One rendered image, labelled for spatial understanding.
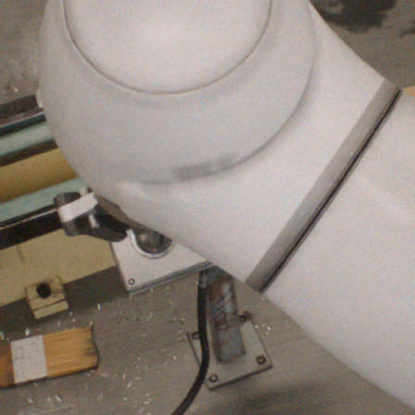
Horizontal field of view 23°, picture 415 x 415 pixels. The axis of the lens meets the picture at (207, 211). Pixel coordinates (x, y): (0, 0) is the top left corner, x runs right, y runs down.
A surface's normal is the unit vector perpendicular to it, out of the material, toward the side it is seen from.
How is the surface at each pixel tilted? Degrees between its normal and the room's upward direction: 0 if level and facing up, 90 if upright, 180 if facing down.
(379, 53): 0
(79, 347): 2
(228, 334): 90
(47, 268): 90
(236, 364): 0
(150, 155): 93
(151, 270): 28
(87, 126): 88
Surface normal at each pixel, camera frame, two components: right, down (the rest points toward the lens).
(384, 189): -0.04, -0.24
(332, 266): -0.44, 0.33
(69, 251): 0.34, 0.74
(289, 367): -0.10, -0.59
